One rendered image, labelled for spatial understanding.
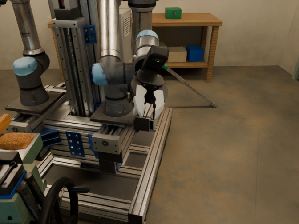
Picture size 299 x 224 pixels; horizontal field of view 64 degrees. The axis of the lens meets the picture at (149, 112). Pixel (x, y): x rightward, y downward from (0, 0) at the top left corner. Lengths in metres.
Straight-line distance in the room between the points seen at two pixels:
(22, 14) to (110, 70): 0.76
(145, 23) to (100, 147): 0.61
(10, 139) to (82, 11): 0.69
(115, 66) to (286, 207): 1.65
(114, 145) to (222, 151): 1.37
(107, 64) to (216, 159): 1.62
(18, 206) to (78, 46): 0.79
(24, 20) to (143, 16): 0.67
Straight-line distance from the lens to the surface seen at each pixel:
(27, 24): 1.46
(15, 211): 0.77
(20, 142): 1.01
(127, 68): 0.80
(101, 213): 1.62
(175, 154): 2.22
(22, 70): 1.38
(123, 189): 1.66
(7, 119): 1.16
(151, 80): 0.60
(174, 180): 2.00
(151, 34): 0.78
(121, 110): 1.21
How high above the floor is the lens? 1.48
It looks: 32 degrees down
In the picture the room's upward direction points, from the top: straight up
